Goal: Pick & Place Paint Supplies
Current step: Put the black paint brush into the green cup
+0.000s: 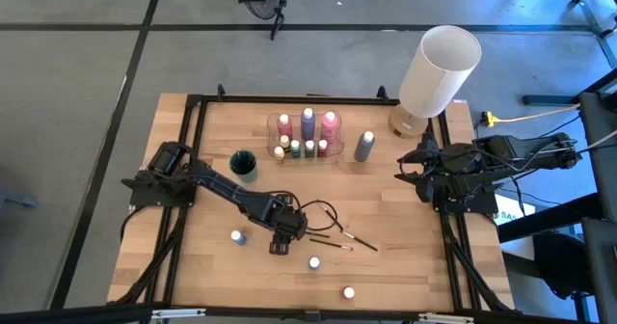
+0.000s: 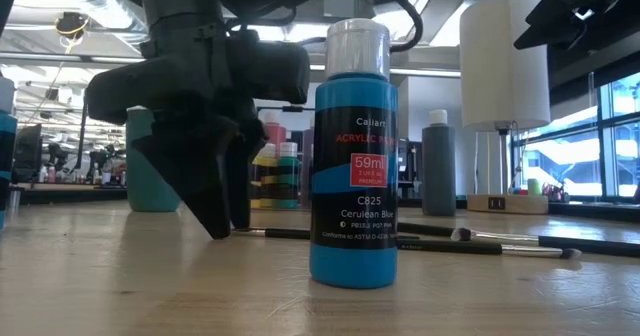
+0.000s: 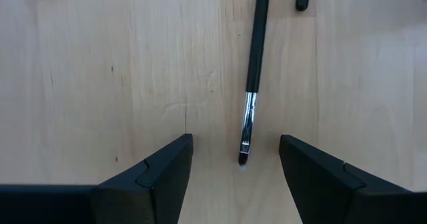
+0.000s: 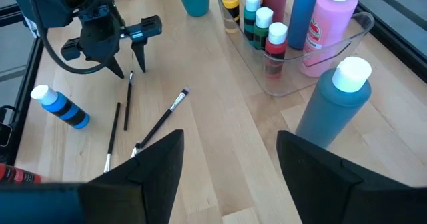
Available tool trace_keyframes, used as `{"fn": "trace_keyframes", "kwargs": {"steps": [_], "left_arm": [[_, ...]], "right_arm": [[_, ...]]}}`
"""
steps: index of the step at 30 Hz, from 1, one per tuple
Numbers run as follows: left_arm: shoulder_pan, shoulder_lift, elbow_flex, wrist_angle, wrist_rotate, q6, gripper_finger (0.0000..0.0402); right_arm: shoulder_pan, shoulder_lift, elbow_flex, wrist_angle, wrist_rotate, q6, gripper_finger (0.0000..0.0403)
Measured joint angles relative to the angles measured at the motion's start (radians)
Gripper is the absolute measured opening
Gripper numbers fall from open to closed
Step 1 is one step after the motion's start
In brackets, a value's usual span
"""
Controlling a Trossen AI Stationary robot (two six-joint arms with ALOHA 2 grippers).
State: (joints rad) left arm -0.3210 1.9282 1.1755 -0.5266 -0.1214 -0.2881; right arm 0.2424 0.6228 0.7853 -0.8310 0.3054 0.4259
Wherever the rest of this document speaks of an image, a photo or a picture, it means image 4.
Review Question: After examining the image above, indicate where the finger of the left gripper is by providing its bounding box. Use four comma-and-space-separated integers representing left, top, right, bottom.
105, 55, 125, 80
131, 38, 148, 74

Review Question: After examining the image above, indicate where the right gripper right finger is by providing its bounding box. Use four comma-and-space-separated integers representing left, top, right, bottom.
276, 129, 427, 224

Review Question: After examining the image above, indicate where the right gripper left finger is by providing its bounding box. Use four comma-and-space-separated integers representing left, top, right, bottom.
0, 129, 185, 224

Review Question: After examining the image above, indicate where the thin black paint brush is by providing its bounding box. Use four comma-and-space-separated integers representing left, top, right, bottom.
129, 143, 141, 159
123, 70, 135, 132
139, 87, 191, 149
103, 101, 122, 174

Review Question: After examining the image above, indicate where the small blue paint bottle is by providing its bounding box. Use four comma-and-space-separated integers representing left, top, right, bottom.
30, 84, 91, 131

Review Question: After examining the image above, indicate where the tall grey paint bottle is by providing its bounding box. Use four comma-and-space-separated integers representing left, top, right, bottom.
294, 55, 373, 150

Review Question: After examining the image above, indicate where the small golden yellow paint bottle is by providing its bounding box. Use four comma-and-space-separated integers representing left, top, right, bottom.
221, 0, 241, 35

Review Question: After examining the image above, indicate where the small teal green paint bottle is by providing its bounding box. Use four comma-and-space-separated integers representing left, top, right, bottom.
242, 0, 262, 43

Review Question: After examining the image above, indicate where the small dark green paint bottle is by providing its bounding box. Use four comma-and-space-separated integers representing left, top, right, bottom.
252, 6, 275, 51

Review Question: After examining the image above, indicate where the tall pink apple-label bottle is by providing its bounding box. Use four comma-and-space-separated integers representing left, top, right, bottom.
298, 0, 359, 79

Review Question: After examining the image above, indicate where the small orange red paint bottle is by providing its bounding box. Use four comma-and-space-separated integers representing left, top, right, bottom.
0, 163, 43, 185

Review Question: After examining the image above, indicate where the clear plastic bin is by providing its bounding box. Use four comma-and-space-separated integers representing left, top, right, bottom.
212, 0, 376, 99

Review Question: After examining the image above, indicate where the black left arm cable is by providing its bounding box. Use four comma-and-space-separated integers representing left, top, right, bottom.
31, 3, 111, 76

